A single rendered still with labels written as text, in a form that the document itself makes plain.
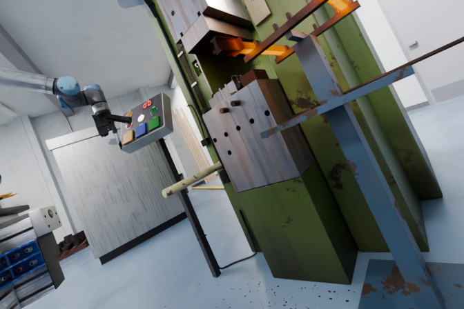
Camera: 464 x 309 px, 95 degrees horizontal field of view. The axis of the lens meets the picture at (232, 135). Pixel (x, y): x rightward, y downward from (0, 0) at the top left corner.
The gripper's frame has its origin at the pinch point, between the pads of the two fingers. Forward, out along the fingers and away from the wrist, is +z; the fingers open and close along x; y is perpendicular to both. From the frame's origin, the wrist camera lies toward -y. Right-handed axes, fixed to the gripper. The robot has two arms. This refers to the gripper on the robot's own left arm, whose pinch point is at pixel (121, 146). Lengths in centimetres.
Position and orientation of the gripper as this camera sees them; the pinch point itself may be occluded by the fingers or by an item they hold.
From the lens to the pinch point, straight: 124.8
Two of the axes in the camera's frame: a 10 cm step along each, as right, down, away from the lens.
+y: -8.3, 3.4, -4.4
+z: 4.1, 9.1, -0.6
